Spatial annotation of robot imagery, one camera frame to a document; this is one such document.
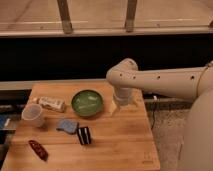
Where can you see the dark red chip bag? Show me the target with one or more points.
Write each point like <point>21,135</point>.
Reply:
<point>38,149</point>

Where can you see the translucent plastic cup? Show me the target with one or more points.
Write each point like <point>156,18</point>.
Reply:
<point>33,114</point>

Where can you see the blue sponge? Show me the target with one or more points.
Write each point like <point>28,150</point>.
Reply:
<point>67,126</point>

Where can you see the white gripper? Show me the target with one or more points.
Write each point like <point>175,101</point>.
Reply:
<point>121,97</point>

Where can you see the green bowl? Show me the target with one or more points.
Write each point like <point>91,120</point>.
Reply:
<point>87,103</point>

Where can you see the metal railing post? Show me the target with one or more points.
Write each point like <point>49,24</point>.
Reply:
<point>65,16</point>
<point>130,15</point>

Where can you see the right metal railing post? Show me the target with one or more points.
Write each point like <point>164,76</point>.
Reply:
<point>130,15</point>

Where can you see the black white striped eraser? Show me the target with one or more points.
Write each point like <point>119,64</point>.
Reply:
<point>84,136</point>

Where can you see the white snack packet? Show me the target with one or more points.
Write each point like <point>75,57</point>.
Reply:
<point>50,103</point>

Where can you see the left metal railing post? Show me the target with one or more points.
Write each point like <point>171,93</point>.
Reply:
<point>65,16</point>

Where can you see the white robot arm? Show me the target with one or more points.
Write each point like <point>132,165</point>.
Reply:
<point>193,84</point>

